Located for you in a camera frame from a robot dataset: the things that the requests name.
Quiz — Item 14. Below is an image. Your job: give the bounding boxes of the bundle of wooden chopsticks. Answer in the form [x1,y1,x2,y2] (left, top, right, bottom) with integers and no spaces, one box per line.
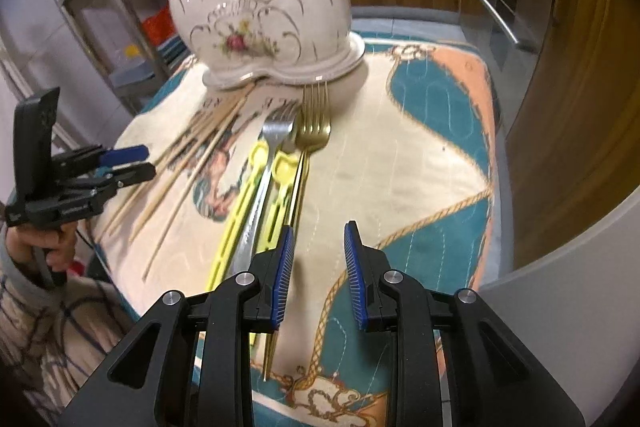
[95,84,258,282]

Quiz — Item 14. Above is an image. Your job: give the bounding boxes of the floral ceramic utensil holder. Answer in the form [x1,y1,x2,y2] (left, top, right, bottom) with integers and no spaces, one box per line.
[159,0,367,88]

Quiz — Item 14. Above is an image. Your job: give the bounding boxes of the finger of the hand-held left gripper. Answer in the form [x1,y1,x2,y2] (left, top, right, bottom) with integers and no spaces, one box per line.
[52,145,149,172]
[57,162,157,212]

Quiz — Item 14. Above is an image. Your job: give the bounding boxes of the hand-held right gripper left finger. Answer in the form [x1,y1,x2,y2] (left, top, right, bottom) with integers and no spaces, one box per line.
[57,224,296,427]

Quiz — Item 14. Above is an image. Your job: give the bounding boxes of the yellow plastic tulip-handled fork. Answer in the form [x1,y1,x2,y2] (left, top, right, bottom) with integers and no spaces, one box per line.
[249,150,301,348]
[206,142,272,290]

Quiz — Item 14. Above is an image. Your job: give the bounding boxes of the silver fork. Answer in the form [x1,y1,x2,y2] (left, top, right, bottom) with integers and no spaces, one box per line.
[231,103,301,280]

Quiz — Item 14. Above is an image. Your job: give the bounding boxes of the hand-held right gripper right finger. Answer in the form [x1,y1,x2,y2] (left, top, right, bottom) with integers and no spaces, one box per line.
[342,221,586,427]

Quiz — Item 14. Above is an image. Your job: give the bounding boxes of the printed cloth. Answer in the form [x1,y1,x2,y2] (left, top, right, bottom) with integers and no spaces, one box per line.
[95,29,503,427]

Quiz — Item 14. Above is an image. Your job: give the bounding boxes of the person's left hand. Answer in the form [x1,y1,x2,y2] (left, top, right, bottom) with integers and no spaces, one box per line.
[6,222,77,280]

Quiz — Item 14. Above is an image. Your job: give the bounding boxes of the gold fork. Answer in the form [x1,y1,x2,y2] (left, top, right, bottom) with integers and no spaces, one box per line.
[262,83,332,382]

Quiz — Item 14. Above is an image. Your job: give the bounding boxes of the person's left forearm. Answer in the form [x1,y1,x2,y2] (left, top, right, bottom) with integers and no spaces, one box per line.
[0,227,141,427]

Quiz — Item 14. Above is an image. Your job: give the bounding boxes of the red plastic bag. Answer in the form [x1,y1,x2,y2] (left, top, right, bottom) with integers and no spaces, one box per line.
[142,4,176,42]

